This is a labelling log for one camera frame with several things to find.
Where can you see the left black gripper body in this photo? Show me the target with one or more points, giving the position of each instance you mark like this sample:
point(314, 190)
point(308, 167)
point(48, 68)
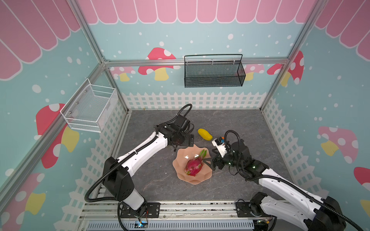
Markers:
point(183, 140)

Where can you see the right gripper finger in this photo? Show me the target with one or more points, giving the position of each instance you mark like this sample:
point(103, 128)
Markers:
point(217, 163)
point(209, 161)

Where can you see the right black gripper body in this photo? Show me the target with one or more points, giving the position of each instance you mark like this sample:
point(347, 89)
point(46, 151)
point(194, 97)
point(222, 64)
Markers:
point(218, 160)

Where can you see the yellow mango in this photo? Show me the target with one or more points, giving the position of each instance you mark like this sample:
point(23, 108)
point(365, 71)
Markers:
point(205, 134)

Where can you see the pink scalloped fruit bowl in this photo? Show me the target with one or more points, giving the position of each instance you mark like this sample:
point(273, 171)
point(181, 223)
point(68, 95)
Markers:
point(183, 156)

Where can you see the pink dragon fruit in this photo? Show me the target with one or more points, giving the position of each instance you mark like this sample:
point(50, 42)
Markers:
point(195, 165)

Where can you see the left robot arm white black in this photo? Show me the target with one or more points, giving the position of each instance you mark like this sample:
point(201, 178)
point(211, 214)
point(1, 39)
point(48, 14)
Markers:
point(117, 173)

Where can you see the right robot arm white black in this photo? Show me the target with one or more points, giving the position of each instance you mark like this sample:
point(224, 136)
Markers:
point(301, 208)

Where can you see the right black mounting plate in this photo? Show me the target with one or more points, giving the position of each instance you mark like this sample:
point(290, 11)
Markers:
point(244, 210)

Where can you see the black mounting plate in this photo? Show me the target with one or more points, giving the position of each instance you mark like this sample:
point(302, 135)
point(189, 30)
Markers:
point(147, 210)
point(244, 210)

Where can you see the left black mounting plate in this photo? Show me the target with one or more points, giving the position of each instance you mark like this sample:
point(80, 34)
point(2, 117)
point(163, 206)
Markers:
point(147, 210)

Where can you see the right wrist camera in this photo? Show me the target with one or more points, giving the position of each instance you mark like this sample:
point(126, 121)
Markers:
point(219, 143)

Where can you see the black wire mesh basket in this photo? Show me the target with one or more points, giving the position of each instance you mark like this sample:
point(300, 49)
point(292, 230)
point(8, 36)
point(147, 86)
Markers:
point(213, 70)

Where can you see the white wire mesh basket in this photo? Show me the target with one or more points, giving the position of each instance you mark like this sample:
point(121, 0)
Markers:
point(90, 107)

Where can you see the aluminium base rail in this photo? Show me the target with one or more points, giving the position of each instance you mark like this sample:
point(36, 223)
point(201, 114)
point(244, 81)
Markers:
point(174, 216)

